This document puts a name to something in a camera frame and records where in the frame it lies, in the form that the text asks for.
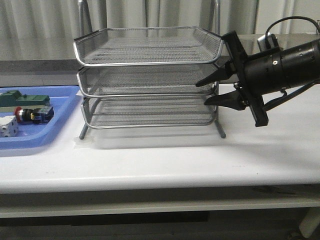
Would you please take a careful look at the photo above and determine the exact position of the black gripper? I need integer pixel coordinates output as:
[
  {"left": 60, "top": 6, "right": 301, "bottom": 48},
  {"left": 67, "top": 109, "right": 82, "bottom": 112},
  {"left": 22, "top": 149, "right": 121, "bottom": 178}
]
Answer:
[{"left": 195, "top": 30, "right": 269, "bottom": 127}]

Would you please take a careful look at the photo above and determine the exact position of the silver mesh tray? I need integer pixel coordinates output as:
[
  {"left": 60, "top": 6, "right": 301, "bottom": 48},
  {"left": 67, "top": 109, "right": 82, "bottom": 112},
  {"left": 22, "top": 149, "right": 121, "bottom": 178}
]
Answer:
[
  {"left": 80, "top": 95, "right": 217, "bottom": 129},
  {"left": 77, "top": 64, "right": 217, "bottom": 98},
  {"left": 73, "top": 26, "right": 224, "bottom": 67}
]

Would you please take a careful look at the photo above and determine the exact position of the red emergency stop button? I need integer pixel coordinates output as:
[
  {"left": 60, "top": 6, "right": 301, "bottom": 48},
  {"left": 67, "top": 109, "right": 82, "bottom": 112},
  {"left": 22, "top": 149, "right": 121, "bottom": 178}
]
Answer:
[{"left": 13, "top": 106, "right": 55, "bottom": 125}]

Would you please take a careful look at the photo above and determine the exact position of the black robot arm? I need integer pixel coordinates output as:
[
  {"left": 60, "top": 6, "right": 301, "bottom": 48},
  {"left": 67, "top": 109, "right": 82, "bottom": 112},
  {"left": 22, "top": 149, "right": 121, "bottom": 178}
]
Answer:
[{"left": 196, "top": 31, "right": 320, "bottom": 127}]

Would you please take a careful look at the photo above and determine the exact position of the silver mesh top tray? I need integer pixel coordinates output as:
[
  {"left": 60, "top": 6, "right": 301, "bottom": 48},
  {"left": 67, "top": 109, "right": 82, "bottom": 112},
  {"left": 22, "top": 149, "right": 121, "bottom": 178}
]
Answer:
[{"left": 73, "top": 26, "right": 224, "bottom": 67}]

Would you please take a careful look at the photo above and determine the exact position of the silver mesh bottom tray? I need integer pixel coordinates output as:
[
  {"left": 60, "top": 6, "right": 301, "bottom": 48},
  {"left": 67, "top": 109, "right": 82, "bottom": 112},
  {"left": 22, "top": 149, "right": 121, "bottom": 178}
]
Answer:
[{"left": 80, "top": 95, "right": 217, "bottom": 129}]

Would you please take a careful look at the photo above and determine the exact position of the white table leg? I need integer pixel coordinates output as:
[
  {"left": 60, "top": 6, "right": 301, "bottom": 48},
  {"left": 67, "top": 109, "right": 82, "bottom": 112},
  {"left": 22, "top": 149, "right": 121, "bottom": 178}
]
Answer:
[{"left": 298, "top": 207, "right": 320, "bottom": 239}]

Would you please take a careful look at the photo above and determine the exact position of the blue plastic tray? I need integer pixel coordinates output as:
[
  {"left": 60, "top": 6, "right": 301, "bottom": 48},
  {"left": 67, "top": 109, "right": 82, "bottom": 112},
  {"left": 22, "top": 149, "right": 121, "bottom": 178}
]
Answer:
[{"left": 0, "top": 85, "right": 82, "bottom": 150}]

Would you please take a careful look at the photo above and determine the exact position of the grey stone counter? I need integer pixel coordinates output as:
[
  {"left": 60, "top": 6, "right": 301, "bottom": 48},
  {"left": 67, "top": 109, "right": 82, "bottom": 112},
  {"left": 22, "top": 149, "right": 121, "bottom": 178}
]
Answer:
[{"left": 0, "top": 34, "right": 320, "bottom": 86}]

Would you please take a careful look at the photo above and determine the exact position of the green terminal block connector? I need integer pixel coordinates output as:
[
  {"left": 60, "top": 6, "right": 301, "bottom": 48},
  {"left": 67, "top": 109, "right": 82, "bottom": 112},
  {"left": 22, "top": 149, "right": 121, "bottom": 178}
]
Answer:
[{"left": 0, "top": 90, "right": 50, "bottom": 107}]

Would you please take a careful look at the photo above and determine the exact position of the white circuit breaker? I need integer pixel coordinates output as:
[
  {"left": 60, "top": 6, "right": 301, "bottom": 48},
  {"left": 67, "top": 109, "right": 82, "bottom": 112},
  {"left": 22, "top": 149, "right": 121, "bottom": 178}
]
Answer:
[{"left": 0, "top": 115, "right": 19, "bottom": 138}]

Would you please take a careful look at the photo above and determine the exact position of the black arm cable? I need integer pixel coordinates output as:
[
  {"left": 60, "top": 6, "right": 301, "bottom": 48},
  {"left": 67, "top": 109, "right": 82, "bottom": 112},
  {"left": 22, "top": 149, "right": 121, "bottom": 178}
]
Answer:
[{"left": 262, "top": 15, "right": 320, "bottom": 112}]

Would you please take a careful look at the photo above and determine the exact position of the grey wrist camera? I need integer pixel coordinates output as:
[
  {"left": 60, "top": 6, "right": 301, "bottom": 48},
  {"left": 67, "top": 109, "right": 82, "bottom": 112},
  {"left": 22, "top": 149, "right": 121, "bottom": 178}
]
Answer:
[{"left": 257, "top": 33, "right": 279, "bottom": 52}]

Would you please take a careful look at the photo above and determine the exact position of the grey metal rack frame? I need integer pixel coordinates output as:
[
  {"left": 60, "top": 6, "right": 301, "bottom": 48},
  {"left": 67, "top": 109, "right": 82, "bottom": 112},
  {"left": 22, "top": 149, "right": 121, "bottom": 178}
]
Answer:
[{"left": 77, "top": 0, "right": 227, "bottom": 141}]

